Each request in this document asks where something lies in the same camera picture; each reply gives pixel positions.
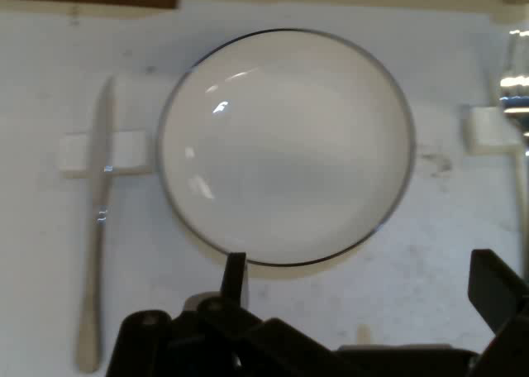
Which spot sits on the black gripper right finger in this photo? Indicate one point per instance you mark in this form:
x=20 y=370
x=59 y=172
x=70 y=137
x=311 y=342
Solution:
x=502 y=294

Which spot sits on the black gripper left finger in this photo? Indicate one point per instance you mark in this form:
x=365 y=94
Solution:
x=198 y=344

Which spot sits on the serrated steel table knife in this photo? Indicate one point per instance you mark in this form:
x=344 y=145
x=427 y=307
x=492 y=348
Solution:
x=98 y=195

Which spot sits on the white ceramic cutlery rest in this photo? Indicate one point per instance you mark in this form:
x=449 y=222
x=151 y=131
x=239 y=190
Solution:
x=487 y=131
x=130 y=151

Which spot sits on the steel table fork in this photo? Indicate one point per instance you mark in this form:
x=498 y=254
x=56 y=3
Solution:
x=518 y=104

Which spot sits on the white plate with dark rim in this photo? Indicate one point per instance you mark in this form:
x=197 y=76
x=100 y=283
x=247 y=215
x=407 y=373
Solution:
x=285 y=145

